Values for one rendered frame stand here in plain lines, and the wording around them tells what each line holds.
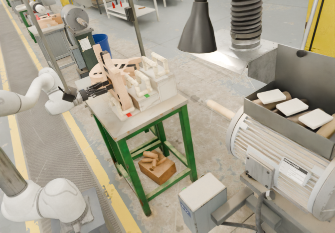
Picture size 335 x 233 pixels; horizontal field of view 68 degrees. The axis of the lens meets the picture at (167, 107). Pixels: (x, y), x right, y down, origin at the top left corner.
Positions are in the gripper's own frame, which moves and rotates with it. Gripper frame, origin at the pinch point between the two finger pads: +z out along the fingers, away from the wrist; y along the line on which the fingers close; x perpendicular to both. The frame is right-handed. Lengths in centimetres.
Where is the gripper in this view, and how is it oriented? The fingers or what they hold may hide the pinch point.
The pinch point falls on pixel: (109, 84)
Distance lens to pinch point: 169.0
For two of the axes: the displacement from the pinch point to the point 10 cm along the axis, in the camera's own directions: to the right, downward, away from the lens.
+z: 8.4, -4.2, 3.5
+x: -1.6, -8.0, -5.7
